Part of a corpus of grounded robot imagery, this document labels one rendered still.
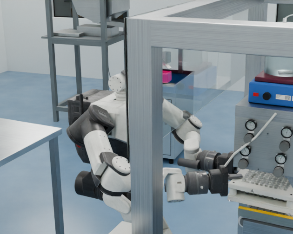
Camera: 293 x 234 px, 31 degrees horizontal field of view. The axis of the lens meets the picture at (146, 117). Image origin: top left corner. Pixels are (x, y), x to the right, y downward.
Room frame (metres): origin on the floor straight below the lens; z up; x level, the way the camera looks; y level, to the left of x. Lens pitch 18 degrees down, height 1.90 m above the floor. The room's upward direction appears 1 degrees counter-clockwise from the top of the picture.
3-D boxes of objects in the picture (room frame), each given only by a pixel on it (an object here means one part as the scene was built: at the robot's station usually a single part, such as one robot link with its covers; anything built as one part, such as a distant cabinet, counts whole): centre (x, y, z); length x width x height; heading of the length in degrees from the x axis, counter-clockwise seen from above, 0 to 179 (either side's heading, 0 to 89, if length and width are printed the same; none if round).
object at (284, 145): (1.61, -0.46, 1.27); 0.03 x 0.03 x 0.04; 63
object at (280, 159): (1.62, -0.45, 1.21); 0.04 x 0.01 x 0.04; 63
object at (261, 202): (1.81, -0.47, 1.00); 0.24 x 0.24 x 0.02; 62
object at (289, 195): (1.81, -0.47, 1.05); 0.25 x 0.24 x 0.02; 152
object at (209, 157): (1.97, -0.31, 1.04); 0.12 x 0.10 x 0.13; 55
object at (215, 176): (1.80, -0.24, 1.04); 0.12 x 0.10 x 0.13; 95
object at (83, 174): (2.13, 0.18, 0.89); 0.28 x 0.13 x 0.18; 64
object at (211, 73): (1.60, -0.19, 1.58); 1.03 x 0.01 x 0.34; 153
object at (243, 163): (1.67, -0.33, 1.18); 0.03 x 0.03 x 0.05; 63
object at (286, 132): (1.61, -0.46, 1.31); 0.04 x 0.01 x 0.04; 63
